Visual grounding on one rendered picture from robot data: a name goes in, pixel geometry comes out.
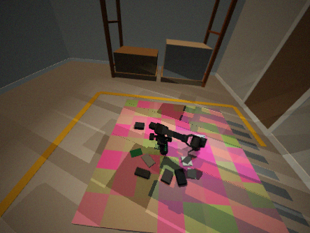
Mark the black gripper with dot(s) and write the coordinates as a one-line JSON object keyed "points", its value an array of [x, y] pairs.
{"points": [[152, 136]]}

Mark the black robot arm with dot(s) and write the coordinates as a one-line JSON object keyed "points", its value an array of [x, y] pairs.
{"points": [[160, 129]]}

